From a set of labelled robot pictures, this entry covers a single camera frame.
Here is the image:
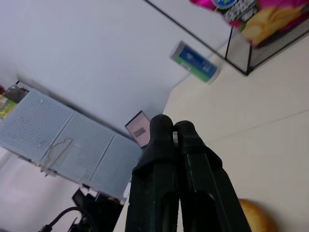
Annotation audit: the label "grey perforated pegboard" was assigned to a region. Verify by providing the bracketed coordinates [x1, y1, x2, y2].
[0, 87, 143, 202]

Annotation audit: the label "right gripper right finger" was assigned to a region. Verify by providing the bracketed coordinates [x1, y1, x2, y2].
[173, 119, 253, 232]

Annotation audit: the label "grey laptop with pink screen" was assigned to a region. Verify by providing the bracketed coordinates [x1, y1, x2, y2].
[124, 110, 152, 148]

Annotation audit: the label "green yellow box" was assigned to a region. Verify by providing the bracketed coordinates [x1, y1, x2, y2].
[0, 95, 18, 119]

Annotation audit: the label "pink potato chips bag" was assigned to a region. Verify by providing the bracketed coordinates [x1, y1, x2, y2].
[189, 0, 309, 48]

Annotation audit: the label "green blue white canister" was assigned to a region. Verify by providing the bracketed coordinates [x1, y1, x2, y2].
[169, 41, 221, 86]

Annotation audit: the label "black cable with plug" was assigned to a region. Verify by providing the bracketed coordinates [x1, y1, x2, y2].
[39, 206, 98, 232]

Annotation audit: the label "black equipment box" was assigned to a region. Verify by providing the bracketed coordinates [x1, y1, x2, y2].
[71, 188, 126, 232]

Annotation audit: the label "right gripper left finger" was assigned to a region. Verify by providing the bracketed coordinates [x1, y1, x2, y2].
[125, 114, 182, 232]

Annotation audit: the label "black wire shelf rack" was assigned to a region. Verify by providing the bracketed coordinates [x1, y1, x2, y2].
[144, 0, 309, 76]

